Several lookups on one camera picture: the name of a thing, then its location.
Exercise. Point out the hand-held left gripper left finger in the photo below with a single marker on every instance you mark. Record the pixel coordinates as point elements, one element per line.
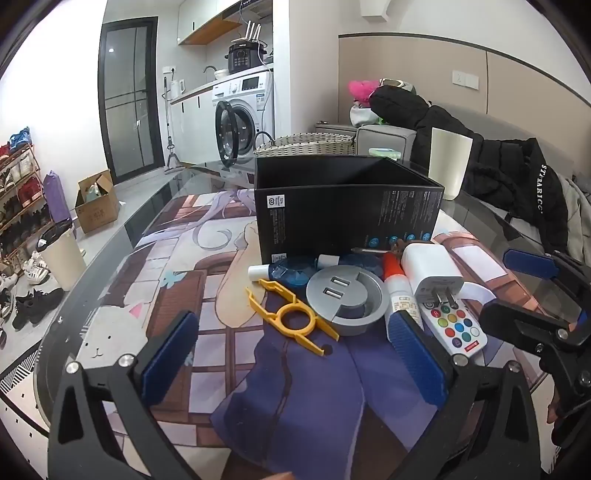
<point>168,360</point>

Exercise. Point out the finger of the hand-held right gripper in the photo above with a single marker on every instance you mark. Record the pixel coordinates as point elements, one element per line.
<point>517,323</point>
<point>531,264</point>

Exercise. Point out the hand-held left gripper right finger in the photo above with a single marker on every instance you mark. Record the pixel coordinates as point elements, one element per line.
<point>415,360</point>

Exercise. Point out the white remote colourful buttons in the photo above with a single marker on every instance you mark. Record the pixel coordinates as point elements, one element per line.
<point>455,327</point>

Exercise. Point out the orange capped glue bottle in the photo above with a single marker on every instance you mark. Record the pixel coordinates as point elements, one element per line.
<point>401,295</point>

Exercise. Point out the white power charger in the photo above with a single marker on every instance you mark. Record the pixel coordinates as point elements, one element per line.
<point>429,267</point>

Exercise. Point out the round grey socket hub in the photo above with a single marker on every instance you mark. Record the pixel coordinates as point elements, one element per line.
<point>351,288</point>

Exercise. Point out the small screwdriver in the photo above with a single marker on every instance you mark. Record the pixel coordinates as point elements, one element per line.
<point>374,251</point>

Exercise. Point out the dark blue bottle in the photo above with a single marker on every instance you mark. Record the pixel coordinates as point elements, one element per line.
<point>328,261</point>

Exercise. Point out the light blue clear bottle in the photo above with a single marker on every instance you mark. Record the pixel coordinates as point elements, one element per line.
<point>288,272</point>

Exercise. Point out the black cardboard box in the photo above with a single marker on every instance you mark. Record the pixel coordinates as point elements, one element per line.
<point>323,217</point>

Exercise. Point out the grey garment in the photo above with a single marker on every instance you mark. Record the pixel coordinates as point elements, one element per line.
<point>577,212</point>

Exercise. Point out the printed cartoon table mat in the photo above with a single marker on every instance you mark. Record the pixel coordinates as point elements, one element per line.
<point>258,369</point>

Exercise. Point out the black padded jacket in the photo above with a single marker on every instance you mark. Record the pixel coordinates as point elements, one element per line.
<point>498,170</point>

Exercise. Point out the cream waste bin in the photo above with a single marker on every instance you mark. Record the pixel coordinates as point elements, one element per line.
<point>450,161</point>

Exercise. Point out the black sneakers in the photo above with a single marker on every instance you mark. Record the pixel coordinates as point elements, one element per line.
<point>37,307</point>

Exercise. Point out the cream trash can black lid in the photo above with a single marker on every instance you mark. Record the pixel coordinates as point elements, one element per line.
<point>64,263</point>

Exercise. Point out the black white patterned rug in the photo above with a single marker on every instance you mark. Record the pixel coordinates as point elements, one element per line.
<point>18,374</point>

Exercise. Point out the white sneakers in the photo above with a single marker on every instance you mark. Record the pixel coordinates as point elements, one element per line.
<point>36,271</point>

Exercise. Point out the brown cardboard box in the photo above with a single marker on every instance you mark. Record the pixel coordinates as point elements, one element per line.
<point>99,212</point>

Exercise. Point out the green white plastic case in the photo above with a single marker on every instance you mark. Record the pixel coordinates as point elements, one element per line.
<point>383,153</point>

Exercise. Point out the grey sofa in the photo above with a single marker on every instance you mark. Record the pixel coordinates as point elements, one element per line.
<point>383,138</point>

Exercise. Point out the purple bag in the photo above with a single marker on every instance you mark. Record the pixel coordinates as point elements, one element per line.
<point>56,198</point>

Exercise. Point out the wooden shoe rack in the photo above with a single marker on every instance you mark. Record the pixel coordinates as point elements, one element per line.
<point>23,194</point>

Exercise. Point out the mop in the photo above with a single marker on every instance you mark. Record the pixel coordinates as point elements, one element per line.
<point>168,138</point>

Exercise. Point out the patterned cloth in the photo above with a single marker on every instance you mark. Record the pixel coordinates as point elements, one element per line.
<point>397,84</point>

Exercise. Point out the white cloth bundle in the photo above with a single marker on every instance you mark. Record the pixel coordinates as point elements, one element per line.
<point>362,115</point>

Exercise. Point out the white counter cabinet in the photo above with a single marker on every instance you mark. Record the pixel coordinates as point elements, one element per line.
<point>194,124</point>

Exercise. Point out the grey side table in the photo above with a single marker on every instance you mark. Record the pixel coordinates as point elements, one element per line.
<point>332,128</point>

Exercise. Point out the pink plush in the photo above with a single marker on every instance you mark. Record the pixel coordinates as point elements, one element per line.
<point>362,90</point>

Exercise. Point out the wicker basket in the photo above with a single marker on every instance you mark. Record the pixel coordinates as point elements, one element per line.
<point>304,144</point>

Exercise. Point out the black framed glass door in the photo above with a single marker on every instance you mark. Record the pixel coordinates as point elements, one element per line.
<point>129,101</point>

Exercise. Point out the white washing machine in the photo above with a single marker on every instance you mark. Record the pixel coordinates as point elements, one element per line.
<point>251,106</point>

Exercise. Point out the white kettle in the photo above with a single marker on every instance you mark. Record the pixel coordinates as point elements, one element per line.
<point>177,90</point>

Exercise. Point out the white bowl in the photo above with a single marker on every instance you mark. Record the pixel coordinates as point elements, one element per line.
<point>220,74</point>

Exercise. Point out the metal faucet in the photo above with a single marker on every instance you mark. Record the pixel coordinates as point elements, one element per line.
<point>210,69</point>

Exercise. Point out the black pressure cooker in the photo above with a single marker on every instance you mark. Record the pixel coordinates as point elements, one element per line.
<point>244,57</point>

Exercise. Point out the white wall switch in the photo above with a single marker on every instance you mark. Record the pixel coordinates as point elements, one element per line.
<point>465,79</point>

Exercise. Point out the white wall fixture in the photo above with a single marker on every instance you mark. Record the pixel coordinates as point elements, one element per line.
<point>379,9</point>

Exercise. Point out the white wall cabinet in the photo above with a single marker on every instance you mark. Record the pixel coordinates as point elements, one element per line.
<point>207,18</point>

